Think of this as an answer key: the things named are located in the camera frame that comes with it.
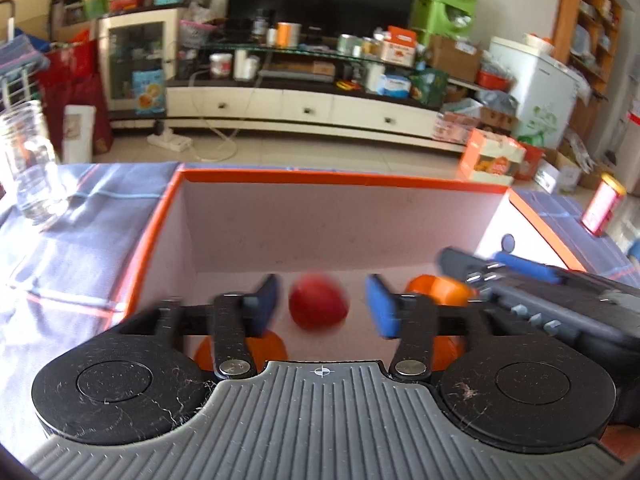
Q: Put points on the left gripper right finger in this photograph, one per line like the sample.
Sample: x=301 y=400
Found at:
x=411 y=319

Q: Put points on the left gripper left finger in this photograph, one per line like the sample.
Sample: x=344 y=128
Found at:
x=237 y=316

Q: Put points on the red tomato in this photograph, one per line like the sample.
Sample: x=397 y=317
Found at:
x=317 y=302

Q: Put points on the orange fruit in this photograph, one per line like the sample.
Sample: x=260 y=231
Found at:
x=441 y=290
x=446 y=350
x=268 y=347

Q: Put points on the orange cardboard box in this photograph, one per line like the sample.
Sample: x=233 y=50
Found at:
x=219 y=230

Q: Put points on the red yellow-lid canister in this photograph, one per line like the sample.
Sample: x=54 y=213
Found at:
x=599 y=212

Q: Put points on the orange white fruit carton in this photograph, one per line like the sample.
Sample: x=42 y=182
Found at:
x=490 y=158

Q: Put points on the blue plaid tablecloth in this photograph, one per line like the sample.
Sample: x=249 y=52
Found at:
x=60 y=286

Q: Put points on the white power strip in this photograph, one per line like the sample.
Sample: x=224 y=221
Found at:
x=170 y=141

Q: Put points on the white TV stand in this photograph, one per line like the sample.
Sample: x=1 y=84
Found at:
x=297 y=90

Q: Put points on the white chest freezer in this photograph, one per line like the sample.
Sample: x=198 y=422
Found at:
x=546 y=91

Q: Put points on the clear glass jar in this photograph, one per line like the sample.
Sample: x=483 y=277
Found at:
x=29 y=171

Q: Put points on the white paper bag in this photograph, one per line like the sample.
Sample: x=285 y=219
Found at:
x=78 y=125

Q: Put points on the brown cardboard box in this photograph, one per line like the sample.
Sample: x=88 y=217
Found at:
x=457 y=58

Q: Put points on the orange white milk carton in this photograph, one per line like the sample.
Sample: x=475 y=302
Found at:
x=399 y=46

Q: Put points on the glass door cabinet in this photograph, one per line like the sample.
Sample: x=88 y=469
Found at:
x=138 y=55

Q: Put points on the orange cylindrical tin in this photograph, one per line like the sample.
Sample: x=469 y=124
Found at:
x=287 y=35

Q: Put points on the red shopping bag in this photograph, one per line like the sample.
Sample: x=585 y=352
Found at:
x=74 y=78

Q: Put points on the wooden bookshelf right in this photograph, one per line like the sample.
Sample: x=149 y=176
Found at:
x=585 y=37

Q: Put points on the green stacking bins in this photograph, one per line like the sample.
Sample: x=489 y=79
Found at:
x=448 y=18

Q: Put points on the shopping trolley cart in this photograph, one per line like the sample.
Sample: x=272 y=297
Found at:
x=21 y=62

